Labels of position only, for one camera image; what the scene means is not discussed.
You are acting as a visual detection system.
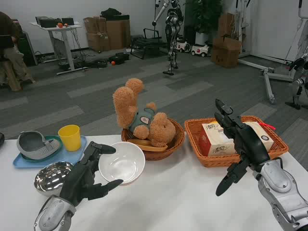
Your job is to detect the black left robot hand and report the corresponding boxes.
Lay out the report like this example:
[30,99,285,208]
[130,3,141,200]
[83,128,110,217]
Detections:
[59,141,124,207]

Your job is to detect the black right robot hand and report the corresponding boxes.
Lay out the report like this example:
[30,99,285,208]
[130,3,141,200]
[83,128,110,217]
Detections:
[215,98,271,197]

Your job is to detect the white plastic bowl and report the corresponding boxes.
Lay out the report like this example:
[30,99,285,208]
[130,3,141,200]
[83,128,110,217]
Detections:
[98,141,146,186]

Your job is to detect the shiny steel bowl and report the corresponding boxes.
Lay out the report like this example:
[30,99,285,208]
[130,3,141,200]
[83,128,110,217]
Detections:
[33,161,74,197]

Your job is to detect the grey strainer bowl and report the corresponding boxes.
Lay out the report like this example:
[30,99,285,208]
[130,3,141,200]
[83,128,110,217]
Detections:
[16,130,60,161]

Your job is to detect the light blue plastic tray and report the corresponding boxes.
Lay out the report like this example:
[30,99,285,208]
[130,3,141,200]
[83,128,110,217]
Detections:
[13,135,88,169]

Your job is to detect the red tag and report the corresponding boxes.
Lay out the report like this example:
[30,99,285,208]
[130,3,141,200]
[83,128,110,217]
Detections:
[258,121,276,130]

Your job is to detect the rectangular wicker basket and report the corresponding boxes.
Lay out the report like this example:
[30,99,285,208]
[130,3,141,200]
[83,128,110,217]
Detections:
[184,115,289,168]

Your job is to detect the tissue box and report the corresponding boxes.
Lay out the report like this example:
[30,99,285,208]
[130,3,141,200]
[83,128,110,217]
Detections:
[198,121,274,157]

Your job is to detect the yellow plastic cup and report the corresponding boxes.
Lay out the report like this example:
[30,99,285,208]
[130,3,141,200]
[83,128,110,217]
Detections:
[57,124,81,152]

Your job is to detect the orange plastic plate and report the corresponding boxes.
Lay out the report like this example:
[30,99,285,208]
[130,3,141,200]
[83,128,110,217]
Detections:
[127,139,168,152]

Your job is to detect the hanging silver black robot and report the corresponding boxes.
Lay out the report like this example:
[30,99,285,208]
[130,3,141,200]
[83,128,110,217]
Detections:
[285,52,308,110]

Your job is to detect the round wicker basket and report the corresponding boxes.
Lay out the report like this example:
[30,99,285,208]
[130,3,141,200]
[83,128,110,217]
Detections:
[121,117,185,161]

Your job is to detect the brown teddy bear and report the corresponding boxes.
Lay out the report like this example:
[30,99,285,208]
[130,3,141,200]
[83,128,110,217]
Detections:
[112,77,177,148]

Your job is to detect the open cardboard box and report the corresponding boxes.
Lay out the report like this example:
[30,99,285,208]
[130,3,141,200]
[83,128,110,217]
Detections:
[211,37,242,68]

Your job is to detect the white toy car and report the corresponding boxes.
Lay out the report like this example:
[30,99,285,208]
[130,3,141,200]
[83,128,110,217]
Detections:
[191,43,209,58]
[177,37,191,53]

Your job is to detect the white plant pot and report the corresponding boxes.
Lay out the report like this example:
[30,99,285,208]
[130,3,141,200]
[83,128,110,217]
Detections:
[194,32,209,46]

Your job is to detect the wooden stool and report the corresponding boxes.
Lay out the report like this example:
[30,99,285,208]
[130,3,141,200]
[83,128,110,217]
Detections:
[0,60,36,92]

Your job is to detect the tall cardboard box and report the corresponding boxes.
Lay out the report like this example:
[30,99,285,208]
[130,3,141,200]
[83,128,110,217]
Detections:
[218,12,239,38]

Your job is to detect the black floor bag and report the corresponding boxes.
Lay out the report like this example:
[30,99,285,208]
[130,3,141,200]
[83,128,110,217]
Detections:
[108,52,130,65]

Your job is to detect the standing humanoid robot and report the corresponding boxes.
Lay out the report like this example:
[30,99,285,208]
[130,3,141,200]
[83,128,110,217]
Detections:
[152,0,185,76]

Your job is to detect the green potted plant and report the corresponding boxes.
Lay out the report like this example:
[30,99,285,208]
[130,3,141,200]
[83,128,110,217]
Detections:
[184,0,223,34]

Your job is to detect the black cabinet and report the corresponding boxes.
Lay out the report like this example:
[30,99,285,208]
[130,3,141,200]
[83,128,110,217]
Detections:
[16,30,39,67]

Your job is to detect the white standing desk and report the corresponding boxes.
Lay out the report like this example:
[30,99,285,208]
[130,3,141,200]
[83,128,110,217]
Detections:
[30,22,89,76]

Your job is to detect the seated person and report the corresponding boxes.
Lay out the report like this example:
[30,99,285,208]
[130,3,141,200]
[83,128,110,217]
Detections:
[0,11,34,85]

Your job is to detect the black folding cart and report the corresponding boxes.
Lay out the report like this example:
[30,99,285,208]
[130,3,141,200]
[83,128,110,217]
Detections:
[129,28,169,60]

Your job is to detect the large cardboard box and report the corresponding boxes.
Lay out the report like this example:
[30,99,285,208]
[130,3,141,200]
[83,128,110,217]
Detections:
[105,14,132,51]

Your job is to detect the large black case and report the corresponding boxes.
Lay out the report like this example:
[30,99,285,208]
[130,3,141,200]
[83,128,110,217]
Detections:
[35,16,63,27]

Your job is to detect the white gantry frame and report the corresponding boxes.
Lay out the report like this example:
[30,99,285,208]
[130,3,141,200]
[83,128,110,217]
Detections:
[237,0,308,104]

